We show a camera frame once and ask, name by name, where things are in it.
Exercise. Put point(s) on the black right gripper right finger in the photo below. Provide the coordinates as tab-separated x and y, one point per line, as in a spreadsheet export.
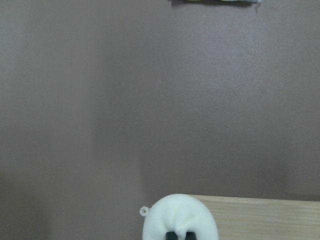
190	236

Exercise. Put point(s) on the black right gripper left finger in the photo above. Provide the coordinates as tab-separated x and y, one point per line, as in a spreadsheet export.
171	235

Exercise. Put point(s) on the grey folded cloth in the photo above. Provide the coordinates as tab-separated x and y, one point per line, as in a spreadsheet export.
230	2

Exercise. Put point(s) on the wooden cutting board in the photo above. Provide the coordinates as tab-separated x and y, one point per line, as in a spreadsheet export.
240	218

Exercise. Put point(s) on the white steamed bun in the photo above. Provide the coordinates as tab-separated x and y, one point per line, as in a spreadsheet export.
179	213

